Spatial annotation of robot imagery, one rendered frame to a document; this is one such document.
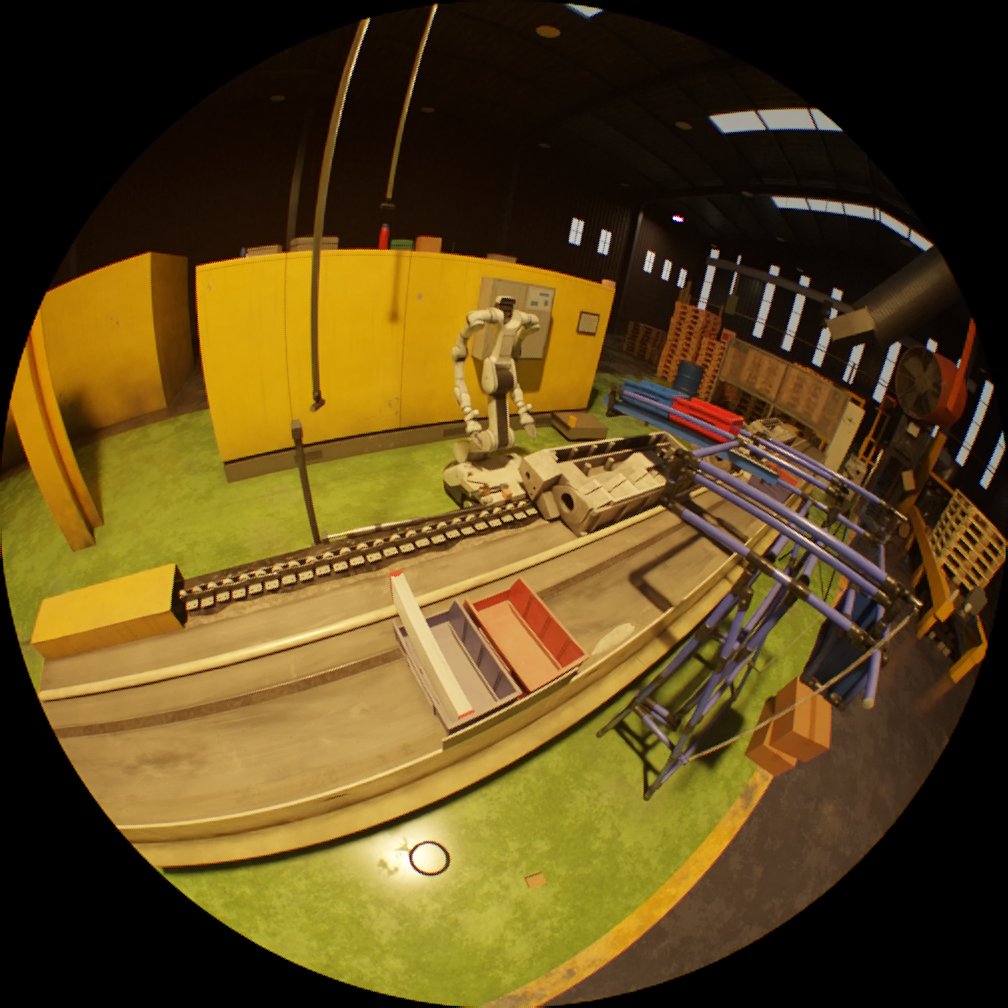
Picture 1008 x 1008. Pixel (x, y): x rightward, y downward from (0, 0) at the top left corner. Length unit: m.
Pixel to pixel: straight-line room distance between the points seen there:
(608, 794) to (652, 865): 0.44
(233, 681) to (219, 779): 0.29
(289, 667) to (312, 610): 0.21
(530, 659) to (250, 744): 0.82
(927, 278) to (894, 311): 1.11
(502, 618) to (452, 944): 1.39
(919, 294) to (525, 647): 8.30
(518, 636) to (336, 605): 0.57
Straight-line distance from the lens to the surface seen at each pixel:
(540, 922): 1.76
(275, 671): 1.10
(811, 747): 2.25
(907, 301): 8.27
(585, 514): 1.42
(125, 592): 1.46
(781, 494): 2.85
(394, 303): 3.14
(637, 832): 1.87
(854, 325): 7.87
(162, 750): 1.19
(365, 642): 1.08
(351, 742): 0.97
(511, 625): 1.13
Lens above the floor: 1.67
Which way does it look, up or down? 35 degrees down
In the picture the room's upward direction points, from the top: 11 degrees clockwise
